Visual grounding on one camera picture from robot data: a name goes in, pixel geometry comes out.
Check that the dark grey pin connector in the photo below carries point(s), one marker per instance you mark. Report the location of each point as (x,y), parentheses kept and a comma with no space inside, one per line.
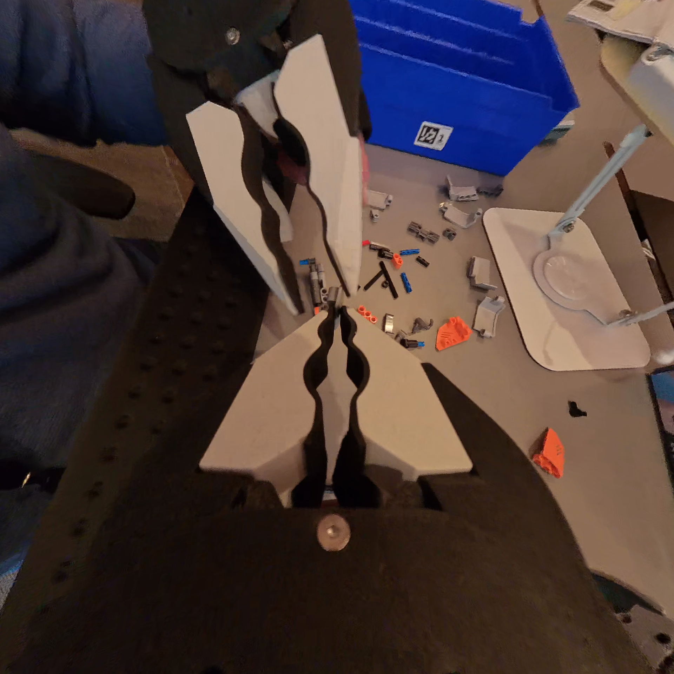
(421,325)

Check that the white book stand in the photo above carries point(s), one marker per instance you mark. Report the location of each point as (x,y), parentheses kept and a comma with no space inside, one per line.
(566,268)

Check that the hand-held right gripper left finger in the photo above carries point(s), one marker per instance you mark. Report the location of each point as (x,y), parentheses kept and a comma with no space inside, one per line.
(258,421)

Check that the orange five-hole connector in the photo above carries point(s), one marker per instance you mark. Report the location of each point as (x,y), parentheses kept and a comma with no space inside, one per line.
(367,313)

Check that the black connector with blue pin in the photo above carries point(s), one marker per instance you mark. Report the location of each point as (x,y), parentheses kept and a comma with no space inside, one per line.
(412,344)

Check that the grey controller hub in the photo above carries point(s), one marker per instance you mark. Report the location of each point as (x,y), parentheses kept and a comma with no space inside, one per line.
(558,131)

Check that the black dimpled mat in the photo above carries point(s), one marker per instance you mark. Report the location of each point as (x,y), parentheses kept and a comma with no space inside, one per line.
(158,368)

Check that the person's left forearm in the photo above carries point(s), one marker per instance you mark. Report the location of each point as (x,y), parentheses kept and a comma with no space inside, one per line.
(79,63)

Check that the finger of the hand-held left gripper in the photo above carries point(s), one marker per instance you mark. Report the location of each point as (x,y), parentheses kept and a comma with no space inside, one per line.
(326,131)
(221,158)

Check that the robot kit box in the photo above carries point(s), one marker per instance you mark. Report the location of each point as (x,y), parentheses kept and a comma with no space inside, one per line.
(664,410)

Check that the dark grey short beam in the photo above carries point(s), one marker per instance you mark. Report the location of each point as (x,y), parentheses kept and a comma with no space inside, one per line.
(489,190)

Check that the black chair armrest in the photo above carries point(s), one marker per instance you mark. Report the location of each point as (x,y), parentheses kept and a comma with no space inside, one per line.
(89,187)

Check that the orange wedge brick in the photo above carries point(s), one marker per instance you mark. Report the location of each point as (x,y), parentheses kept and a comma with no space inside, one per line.
(550,453)

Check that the grey L-shaped beam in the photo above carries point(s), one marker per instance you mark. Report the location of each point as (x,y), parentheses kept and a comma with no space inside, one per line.
(388,324)

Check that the grey curved panel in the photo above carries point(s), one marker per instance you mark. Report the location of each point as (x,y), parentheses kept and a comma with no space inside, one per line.
(487,316)
(379,200)
(480,274)
(461,217)

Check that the white tipped rod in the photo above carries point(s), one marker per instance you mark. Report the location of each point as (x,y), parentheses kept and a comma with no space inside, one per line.
(663,356)

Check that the light grey angled panel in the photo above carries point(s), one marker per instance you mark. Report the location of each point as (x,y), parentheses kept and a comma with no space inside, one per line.
(461,190)

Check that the tracked toy robot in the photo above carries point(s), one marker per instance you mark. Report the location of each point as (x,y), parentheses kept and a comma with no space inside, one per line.
(647,632)

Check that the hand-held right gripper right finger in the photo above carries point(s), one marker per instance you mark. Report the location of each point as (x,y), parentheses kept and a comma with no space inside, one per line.
(416,421)

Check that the black small angled connector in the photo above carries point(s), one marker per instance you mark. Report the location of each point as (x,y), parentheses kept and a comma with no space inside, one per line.
(575,409)

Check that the grey cylinder axle assembly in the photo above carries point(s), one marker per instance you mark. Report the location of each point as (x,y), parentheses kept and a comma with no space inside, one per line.
(315,287)

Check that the blue storage box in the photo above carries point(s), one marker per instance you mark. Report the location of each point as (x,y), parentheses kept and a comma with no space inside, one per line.
(463,79)

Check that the orange flat panel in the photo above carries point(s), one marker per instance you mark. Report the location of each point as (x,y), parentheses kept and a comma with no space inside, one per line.
(453,334)

